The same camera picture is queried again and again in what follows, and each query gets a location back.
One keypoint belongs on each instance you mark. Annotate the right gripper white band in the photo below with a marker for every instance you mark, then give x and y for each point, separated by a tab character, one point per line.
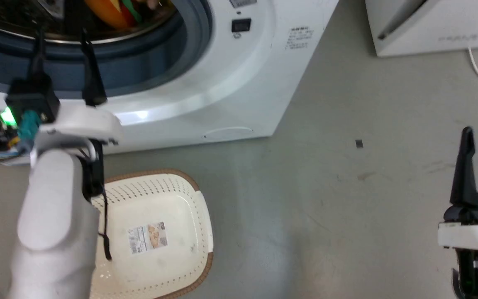
473	232

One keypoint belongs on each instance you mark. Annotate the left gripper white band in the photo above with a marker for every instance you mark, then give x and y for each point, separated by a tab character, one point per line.
79	122

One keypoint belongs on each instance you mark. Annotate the colourful clothes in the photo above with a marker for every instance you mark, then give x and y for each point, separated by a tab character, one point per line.
116	11

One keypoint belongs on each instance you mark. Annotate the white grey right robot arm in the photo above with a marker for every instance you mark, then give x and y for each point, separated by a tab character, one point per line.
477	274

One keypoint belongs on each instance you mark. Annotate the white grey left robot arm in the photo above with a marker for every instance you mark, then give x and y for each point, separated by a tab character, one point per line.
54	224

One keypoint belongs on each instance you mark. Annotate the steel washing machine drum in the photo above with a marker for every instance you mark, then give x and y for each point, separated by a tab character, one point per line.
60	25

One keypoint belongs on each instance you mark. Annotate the white front-load washing machine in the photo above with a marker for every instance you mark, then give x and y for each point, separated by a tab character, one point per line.
239	83

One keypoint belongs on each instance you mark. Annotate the cream perforated laundry basket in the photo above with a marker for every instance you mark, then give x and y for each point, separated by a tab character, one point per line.
160	232

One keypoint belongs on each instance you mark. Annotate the grey rubber door gasket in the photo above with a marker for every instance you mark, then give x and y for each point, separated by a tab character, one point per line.
147	62

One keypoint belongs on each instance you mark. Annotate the small dark floor marker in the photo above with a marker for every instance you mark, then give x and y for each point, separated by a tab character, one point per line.
359	143

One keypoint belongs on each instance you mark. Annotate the white box appliance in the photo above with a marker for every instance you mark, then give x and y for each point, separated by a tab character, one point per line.
434	25

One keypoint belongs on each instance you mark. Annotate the black door latch socket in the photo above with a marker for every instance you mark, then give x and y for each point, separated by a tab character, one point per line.
241	25

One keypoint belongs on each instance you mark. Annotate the paper product label sticker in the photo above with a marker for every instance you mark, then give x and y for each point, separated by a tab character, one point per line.
148	237

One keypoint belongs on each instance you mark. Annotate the printed text label sticker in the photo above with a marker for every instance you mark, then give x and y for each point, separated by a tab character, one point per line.
298	37

